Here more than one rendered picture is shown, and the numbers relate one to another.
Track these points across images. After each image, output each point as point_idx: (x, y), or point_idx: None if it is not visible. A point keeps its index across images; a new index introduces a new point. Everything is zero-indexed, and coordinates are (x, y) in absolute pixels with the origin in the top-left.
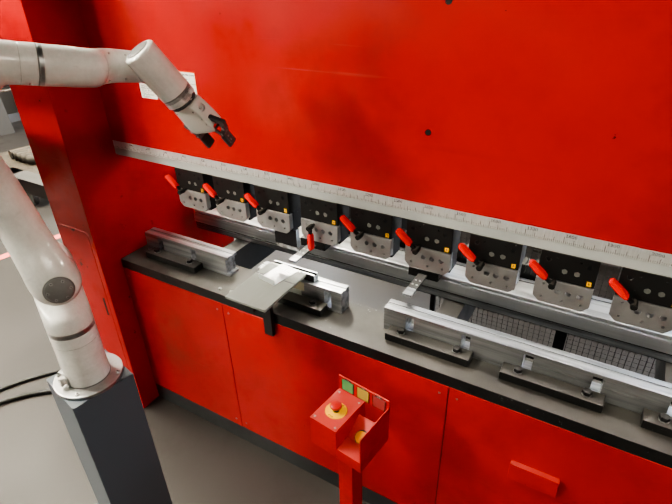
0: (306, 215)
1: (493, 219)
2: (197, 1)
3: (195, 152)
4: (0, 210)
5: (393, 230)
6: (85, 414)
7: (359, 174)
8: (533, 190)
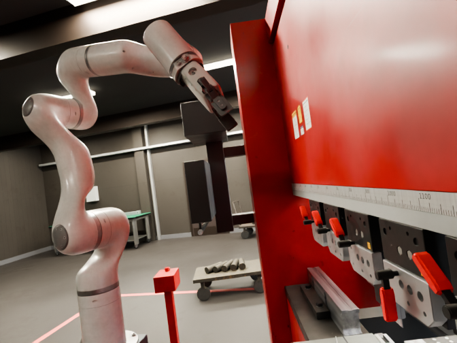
0: (388, 254)
1: None
2: (302, 25)
3: (314, 180)
4: (58, 164)
5: None
6: None
7: (449, 152)
8: None
